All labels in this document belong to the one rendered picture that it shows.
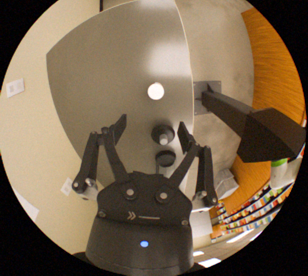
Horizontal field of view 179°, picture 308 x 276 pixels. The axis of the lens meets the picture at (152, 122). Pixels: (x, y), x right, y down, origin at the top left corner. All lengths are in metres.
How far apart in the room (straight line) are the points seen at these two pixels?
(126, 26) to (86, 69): 0.22
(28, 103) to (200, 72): 1.61
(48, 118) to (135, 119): 0.52
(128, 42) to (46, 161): 0.68
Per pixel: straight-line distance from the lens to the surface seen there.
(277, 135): 0.49
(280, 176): 0.75
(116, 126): 0.16
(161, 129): 0.35
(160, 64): 0.34
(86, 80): 0.44
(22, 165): 0.62
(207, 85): 1.43
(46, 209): 0.72
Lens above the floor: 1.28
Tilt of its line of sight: 63 degrees down
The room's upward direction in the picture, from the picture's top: 174 degrees counter-clockwise
